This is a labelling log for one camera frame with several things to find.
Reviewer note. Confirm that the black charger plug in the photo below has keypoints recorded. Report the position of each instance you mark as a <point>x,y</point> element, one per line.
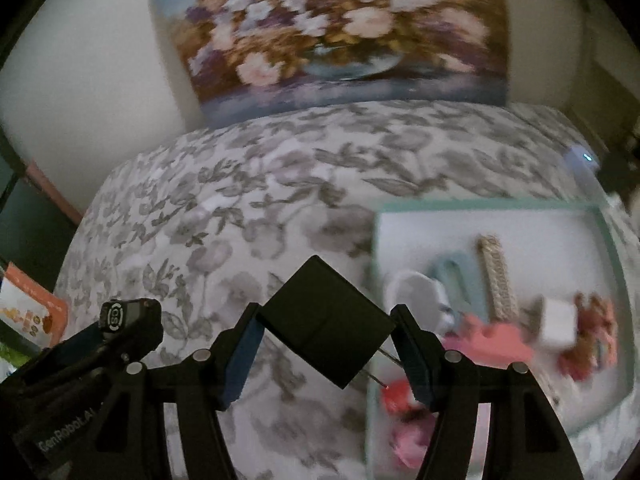
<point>325,320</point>

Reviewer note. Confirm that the pink puppy toy figure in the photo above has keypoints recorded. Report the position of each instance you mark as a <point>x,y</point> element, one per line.
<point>590,355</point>

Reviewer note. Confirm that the white watch band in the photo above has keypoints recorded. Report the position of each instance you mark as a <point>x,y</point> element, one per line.
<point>410,290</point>

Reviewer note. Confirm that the green packet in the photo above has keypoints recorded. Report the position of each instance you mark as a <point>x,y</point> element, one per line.
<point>12,360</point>

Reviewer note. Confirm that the brown wooden board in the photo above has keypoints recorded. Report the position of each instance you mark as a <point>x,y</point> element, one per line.
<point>55,195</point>

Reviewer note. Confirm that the grey floral blanket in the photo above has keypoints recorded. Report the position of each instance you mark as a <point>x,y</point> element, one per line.
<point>225,210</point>

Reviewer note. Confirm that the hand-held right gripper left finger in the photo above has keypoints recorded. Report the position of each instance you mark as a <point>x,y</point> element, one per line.
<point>240,360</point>

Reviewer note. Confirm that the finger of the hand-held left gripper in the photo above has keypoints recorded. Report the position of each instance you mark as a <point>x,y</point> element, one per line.
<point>75,347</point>
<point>135,347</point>

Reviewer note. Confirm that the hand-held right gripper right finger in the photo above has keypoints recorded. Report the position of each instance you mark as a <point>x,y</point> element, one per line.
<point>415,365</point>

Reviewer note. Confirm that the black toy car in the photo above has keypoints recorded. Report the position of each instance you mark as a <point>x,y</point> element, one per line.
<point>130,320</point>

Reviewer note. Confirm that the blue pink toy gun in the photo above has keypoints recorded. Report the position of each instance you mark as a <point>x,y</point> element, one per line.
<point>495,340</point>

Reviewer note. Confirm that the black object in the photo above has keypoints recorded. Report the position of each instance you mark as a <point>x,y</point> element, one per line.
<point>617,175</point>

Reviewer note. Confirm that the white charger cube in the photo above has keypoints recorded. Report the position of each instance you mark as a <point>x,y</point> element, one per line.
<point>557,320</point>

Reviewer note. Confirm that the white device with light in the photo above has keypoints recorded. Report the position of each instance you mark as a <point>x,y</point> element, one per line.
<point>582,160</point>

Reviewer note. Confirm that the green rimmed white tray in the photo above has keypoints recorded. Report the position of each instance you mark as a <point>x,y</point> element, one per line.
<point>425,240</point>

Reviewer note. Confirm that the floral painting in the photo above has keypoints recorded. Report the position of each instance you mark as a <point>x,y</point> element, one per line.
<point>325,35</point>

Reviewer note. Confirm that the dark green panel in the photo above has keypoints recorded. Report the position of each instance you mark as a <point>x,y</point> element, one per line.
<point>30,230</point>

